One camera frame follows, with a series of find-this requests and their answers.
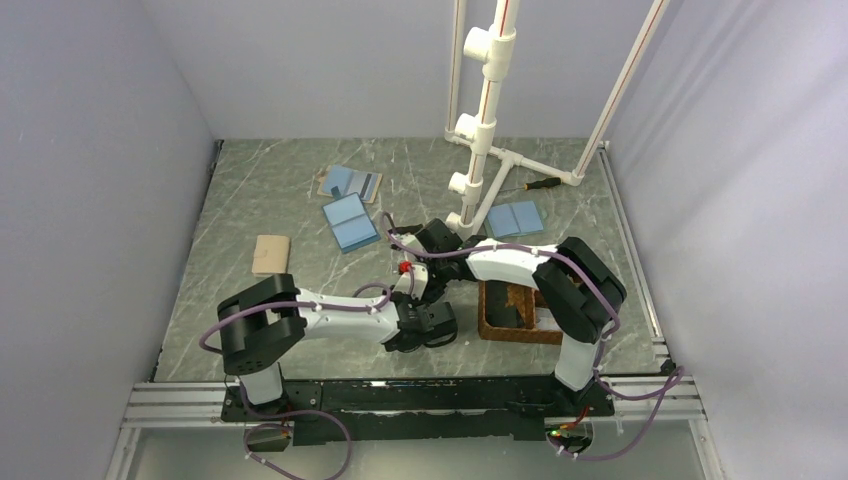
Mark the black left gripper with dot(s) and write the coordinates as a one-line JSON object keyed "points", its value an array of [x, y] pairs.
{"points": [[416, 302]]}

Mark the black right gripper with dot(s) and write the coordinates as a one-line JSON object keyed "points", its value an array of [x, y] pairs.
{"points": [[432, 294]]}

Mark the blue card holder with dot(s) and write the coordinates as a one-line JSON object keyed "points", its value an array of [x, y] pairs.
{"points": [[350, 223], [514, 219]]}

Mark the tan card holder with cards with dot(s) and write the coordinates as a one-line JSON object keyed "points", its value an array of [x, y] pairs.
{"points": [[349, 181]]}

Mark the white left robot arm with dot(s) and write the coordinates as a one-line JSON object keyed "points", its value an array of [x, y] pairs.
{"points": [[258, 325]]}

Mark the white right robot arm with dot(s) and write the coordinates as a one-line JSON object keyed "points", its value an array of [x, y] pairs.
{"points": [[581, 292]]}

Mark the blue card holder on green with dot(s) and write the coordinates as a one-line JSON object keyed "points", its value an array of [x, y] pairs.
{"points": [[514, 219]]}

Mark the beige closed card holder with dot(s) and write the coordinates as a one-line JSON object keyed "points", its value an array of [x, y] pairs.
{"points": [[271, 255]]}

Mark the brown woven basket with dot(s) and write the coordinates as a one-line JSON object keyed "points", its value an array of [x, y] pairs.
{"points": [[541, 327]]}

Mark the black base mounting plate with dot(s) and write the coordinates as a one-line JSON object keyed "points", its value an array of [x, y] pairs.
{"points": [[519, 407]]}

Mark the black orange screwdriver far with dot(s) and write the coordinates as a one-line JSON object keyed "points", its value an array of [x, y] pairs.
{"points": [[546, 183]]}

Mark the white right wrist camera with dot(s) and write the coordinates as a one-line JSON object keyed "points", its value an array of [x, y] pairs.
{"points": [[411, 247]]}

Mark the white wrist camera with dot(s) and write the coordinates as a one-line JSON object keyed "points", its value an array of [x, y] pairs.
{"points": [[411, 247], [413, 278]]}

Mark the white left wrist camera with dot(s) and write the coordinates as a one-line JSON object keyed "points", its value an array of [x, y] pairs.
{"points": [[413, 278]]}

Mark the white PVC pipe frame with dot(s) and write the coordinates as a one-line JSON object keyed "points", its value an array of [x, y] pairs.
{"points": [[488, 166]]}

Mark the aluminium extrusion rail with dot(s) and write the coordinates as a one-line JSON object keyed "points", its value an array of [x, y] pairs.
{"points": [[198, 405]]}

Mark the right side aluminium rail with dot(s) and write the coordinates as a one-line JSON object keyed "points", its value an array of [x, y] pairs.
{"points": [[644, 295]]}

